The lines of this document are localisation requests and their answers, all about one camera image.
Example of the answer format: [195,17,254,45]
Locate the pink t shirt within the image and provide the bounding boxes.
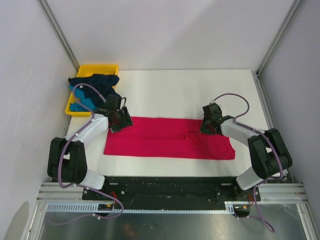
[103,116,236,161]

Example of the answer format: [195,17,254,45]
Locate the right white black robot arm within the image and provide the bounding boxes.
[200,102,293,201]

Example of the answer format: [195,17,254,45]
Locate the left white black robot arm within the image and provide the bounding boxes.
[47,95,133,200]

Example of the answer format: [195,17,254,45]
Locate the teal t shirt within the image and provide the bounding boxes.
[69,87,97,112]

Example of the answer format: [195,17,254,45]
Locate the navy t shirt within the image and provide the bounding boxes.
[68,73,120,101]

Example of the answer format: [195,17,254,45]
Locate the yellow plastic bin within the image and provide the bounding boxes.
[65,64,119,118]

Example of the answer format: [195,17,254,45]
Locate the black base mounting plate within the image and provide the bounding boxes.
[51,175,291,211]

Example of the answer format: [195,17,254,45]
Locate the right aluminium corner post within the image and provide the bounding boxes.
[256,0,305,76]

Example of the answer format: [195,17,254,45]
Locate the aluminium corner post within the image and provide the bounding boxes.
[37,0,80,72]
[256,0,305,76]

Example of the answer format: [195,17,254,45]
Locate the grey slotted cable duct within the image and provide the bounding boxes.
[45,202,249,214]

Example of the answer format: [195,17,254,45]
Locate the left aluminium corner post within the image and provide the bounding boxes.
[37,0,80,72]

